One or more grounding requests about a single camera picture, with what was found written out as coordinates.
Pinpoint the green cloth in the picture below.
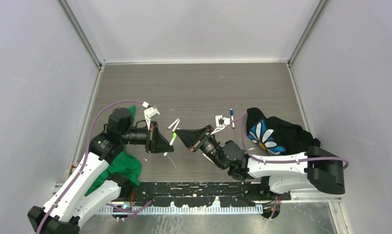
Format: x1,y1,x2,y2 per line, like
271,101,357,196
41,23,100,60
84,106,142,196

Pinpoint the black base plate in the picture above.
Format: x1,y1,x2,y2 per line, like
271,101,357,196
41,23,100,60
115,181,276,208

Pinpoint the black daisy cloth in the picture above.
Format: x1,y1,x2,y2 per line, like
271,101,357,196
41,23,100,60
245,107,321,156

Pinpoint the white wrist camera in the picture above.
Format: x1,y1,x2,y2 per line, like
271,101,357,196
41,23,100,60
142,101,160,130
211,115,231,135

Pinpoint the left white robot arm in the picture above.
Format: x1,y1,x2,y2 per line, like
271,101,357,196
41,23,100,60
27,103,174,234

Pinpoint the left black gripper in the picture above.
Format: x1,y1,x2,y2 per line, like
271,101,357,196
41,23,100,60
120,120,173,153

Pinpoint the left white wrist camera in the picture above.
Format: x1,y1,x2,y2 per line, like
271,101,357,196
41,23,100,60
142,101,160,130

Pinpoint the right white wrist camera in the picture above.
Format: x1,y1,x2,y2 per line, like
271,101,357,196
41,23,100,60
211,115,231,135

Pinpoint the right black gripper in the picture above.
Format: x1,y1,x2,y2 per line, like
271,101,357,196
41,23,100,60
173,127,225,172

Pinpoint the slotted cable duct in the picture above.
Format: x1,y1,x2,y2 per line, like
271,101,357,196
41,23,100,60
97,204,264,215

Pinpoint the blue capped white pen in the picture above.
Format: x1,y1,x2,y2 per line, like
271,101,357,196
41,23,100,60
230,109,235,129

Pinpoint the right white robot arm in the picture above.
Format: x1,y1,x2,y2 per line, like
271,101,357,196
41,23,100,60
175,125,348,200

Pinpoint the green white pen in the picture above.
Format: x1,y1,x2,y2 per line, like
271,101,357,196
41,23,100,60
164,139,175,156

